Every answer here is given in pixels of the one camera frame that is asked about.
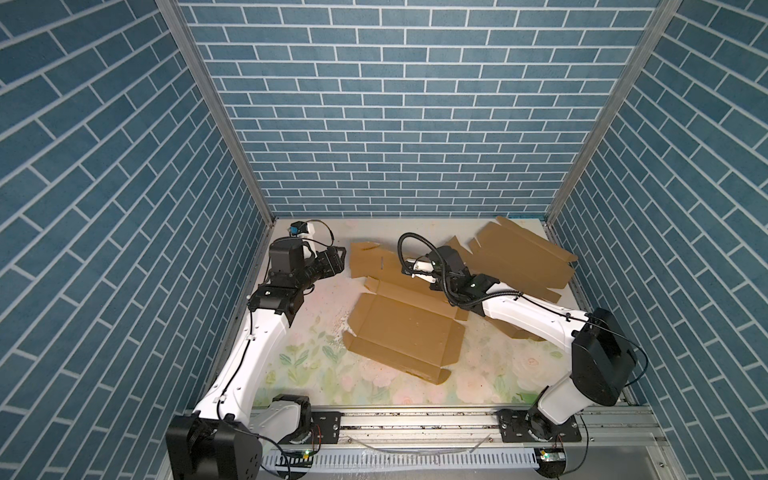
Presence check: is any brown cardboard box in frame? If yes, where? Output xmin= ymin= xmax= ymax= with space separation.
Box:
xmin=343 ymin=242 xmax=469 ymax=385

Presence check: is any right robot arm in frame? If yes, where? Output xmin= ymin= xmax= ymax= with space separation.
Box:
xmin=403 ymin=245 xmax=637 ymax=441

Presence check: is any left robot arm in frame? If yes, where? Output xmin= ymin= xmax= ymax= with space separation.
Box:
xmin=165 ymin=234 xmax=346 ymax=479

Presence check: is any right flat cardboard blank stack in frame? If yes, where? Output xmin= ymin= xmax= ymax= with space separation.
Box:
xmin=447 ymin=217 xmax=577 ymax=304

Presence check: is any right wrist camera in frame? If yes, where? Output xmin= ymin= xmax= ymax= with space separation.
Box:
xmin=403 ymin=256 xmax=436 ymax=284

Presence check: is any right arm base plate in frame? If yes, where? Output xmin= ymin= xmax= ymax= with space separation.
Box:
xmin=495 ymin=408 xmax=582 ymax=443

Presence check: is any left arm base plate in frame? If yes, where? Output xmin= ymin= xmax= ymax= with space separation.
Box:
xmin=290 ymin=411 xmax=343 ymax=449

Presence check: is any white slotted cable duct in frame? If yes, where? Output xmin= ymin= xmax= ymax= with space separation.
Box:
xmin=289 ymin=448 xmax=539 ymax=473

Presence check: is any aluminium front rail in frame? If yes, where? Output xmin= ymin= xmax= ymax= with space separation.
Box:
xmin=262 ymin=405 xmax=683 ymax=479

